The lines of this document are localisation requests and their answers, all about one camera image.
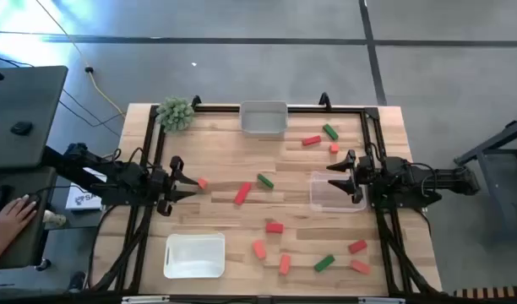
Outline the striped wooden slat piece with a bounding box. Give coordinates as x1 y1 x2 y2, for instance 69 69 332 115
452 285 517 299

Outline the grey plastic bin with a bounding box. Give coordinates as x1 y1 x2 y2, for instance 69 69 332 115
239 100 289 138

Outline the dark grey desk top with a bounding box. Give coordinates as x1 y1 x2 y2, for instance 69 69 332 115
0 166 57 270
0 65 68 170

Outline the yellow cable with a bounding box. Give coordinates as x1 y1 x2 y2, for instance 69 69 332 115
34 0 127 119

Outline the small white object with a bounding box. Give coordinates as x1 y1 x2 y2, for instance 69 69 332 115
42 209 68 227

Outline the small black puck device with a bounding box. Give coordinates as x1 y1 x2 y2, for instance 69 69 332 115
9 121 34 136

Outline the black metal table frame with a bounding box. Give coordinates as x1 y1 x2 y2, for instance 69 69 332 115
89 103 444 296

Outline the silver metal bracket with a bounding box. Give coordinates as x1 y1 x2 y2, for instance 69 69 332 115
122 295 171 304
357 297 405 304

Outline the person's shoe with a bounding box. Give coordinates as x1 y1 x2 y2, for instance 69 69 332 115
68 271 87 292

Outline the clear plastic bin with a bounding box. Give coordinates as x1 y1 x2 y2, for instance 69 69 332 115
307 170 368 214

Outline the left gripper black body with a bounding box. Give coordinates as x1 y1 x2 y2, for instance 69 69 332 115
147 167 177 206

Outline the person's hand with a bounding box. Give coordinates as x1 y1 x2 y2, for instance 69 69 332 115
0 193 39 248

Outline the white plastic bin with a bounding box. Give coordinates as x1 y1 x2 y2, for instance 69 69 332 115
163 231 226 280

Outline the dark metal cart frame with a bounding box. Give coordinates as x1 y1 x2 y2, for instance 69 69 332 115
454 116 517 246

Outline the orange rectangular block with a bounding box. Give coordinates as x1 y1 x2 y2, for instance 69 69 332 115
252 240 268 261
278 253 292 276
350 259 372 276

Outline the thin black floor cable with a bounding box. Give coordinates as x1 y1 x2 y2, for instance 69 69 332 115
57 88 124 138

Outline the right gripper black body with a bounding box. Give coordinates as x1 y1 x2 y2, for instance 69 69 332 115
354 154 386 193

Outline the white printed paper sheet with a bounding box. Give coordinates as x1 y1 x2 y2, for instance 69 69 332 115
65 166 103 211

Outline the green plant in white pot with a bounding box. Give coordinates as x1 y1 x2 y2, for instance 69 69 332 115
155 96 196 133

